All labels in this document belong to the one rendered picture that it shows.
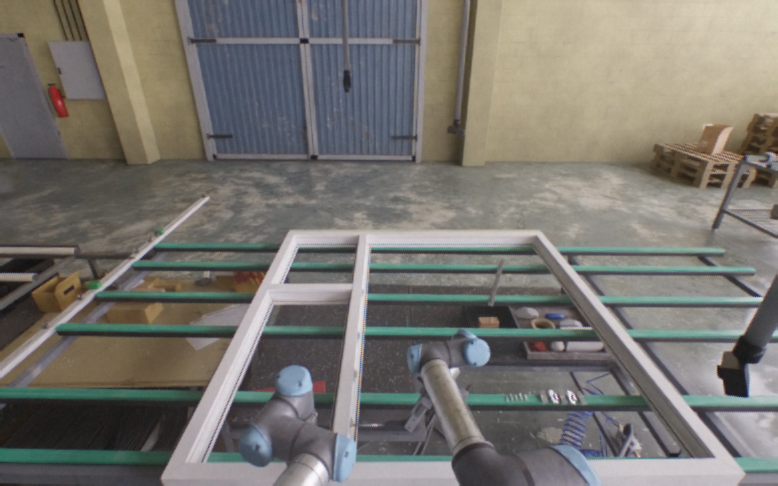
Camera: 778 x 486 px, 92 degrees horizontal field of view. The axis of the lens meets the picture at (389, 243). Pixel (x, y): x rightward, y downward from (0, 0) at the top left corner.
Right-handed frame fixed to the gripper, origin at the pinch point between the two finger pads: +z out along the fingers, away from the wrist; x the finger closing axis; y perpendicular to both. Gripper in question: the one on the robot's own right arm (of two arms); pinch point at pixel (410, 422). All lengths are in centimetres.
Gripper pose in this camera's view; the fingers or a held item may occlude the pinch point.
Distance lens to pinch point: 122.8
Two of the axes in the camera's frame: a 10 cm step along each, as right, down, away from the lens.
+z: -6.0, 7.6, -2.6
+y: -8.0, -5.7, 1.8
